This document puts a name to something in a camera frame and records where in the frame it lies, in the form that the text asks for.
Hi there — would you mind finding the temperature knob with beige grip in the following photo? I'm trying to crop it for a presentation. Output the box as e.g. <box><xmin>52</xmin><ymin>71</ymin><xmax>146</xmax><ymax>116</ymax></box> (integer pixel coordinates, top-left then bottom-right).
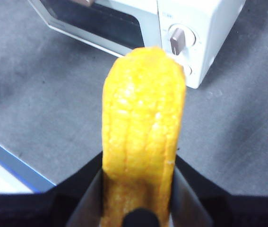
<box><xmin>168</xmin><ymin>23</ymin><xmax>198</xmax><ymax>56</ymax></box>

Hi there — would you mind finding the glass oven door with handle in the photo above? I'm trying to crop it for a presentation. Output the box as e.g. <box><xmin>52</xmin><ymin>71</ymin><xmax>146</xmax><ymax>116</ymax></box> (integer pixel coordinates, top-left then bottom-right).
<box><xmin>27</xmin><ymin>0</ymin><xmax>161</xmax><ymax>58</ymax></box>

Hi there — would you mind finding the yellow corn cob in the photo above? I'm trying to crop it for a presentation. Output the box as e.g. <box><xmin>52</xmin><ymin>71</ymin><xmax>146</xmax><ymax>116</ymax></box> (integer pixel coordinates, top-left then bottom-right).
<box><xmin>102</xmin><ymin>46</ymin><xmax>187</xmax><ymax>227</ymax></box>

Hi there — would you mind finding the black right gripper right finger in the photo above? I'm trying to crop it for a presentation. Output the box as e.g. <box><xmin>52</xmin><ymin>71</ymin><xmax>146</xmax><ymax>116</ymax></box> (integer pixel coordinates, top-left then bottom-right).
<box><xmin>171</xmin><ymin>156</ymin><xmax>268</xmax><ymax>227</ymax></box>

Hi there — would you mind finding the cream Toshiba toaster oven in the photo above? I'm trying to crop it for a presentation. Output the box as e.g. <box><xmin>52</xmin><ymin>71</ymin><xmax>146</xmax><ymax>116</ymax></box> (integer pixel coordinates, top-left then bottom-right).
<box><xmin>27</xmin><ymin>0</ymin><xmax>247</xmax><ymax>90</ymax></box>

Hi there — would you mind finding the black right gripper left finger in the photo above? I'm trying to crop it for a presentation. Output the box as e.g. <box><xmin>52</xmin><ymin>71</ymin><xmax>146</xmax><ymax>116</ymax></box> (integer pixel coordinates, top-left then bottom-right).
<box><xmin>0</xmin><ymin>152</ymin><xmax>104</xmax><ymax>227</ymax></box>

